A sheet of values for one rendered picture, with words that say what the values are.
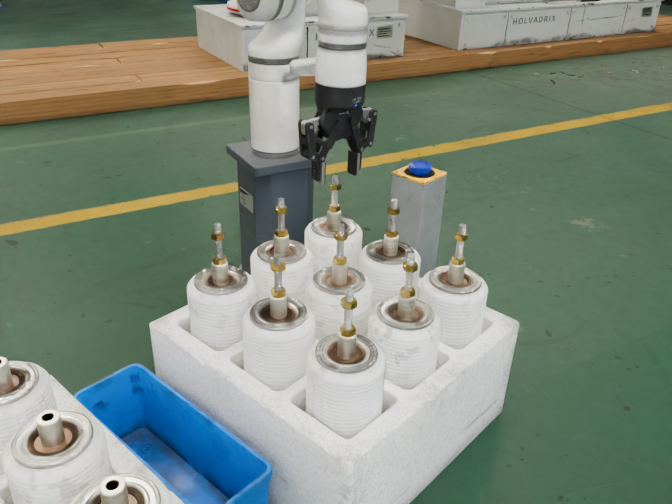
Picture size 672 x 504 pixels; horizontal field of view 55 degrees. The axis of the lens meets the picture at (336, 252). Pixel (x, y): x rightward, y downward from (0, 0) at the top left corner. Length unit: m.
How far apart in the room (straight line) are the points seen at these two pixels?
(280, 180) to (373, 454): 0.60
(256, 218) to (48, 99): 1.43
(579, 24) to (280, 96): 2.94
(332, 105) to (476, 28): 2.52
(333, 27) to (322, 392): 0.49
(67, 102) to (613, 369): 2.00
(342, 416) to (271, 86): 0.62
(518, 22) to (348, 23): 2.73
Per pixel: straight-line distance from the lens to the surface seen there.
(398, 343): 0.83
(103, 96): 2.58
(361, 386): 0.76
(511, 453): 1.06
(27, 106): 2.55
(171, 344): 0.95
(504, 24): 3.56
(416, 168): 1.12
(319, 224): 1.07
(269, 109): 1.19
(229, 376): 0.87
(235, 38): 2.84
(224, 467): 0.92
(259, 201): 1.23
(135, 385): 1.03
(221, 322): 0.91
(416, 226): 1.14
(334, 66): 0.95
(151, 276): 1.45
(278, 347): 0.82
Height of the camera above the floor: 0.73
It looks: 29 degrees down
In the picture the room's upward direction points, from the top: 2 degrees clockwise
